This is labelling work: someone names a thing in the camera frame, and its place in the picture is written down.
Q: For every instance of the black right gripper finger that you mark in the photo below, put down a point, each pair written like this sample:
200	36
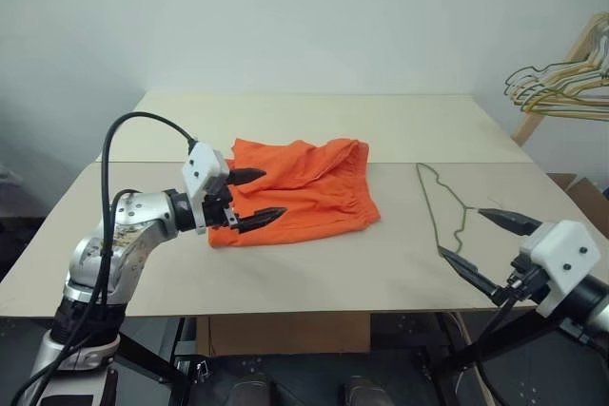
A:
511	223
468	270

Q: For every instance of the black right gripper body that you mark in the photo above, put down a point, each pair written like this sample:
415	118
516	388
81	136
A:
528	280

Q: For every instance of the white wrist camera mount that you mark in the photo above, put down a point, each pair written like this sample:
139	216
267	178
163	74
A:
566	244
202	166

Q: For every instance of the light wooden clothes rack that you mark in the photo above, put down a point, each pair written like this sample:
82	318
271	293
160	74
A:
525	128

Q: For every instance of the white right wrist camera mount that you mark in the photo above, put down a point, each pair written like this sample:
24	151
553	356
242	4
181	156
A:
566	244

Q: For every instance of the orange shorts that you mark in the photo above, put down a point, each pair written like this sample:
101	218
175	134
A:
309	197

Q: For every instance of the dark brown rounded shape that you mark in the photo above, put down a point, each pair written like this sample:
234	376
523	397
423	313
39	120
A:
247	392
361	392

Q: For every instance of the open brown cardboard box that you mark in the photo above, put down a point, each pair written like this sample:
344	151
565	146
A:
578	189

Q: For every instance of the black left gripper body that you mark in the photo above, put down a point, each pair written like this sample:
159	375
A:
218	208

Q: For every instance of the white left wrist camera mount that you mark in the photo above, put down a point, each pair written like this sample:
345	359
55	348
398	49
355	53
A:
202	166

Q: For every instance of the black metal table frame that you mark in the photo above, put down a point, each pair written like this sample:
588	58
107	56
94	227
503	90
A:
490	353

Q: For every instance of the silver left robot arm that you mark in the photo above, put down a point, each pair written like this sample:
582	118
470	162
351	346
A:
138	220

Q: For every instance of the flat brown cardboard panel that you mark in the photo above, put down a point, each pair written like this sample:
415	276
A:
285	334

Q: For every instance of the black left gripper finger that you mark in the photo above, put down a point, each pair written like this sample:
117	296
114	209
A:
245	175
259	219

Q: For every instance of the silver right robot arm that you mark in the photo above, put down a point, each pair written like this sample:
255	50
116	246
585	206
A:
590	296

